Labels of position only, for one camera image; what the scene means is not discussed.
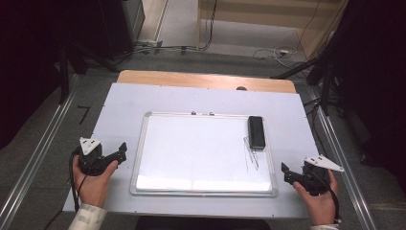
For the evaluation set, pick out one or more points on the person's right hand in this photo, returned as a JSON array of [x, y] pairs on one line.
[[319, 206]]

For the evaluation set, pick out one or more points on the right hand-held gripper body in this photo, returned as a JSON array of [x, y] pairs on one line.
[[317, 179]]

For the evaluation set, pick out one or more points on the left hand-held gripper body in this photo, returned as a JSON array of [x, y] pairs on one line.
[[91, 156]]

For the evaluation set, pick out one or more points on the black tripod stand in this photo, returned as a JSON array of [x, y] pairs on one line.
[[325, 80]]

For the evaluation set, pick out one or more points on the black whiteboard eraser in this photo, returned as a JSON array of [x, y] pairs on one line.
[[256, 132]]

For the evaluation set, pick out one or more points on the black cabinet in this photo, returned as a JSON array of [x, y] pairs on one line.
[[123, 25]]

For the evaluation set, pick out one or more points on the white table cover sheet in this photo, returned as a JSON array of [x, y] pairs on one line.
[[127, 102]]

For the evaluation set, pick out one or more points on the person's left hand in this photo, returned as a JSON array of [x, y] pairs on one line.
[[93, 187]]

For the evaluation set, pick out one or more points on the metal-framed whiteboard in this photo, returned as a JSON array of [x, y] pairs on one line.
[[198, 153]]

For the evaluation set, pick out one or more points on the grey power strip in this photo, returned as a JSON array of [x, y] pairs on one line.
[[149, 44]]

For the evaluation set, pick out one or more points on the metal floor rail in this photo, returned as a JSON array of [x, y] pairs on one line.
[[38, 143], [343, 159]]

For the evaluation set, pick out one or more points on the light wooden shelf unit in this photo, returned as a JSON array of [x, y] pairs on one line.
[[271, 12]]

